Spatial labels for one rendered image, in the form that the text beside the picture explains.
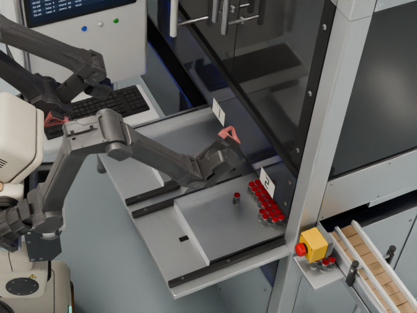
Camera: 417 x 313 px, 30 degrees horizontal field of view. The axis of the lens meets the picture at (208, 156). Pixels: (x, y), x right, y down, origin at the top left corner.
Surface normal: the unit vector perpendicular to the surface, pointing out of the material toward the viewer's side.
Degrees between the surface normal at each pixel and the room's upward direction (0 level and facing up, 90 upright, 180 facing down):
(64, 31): 90
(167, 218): 0
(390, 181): 90
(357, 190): 90
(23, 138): 42
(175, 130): 0
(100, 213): 0
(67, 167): 103
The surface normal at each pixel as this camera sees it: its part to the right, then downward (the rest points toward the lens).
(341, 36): -0.90, 0.29
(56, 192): 0.25, 0.86
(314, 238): 0.06, -0.67
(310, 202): 0.44, 0.69
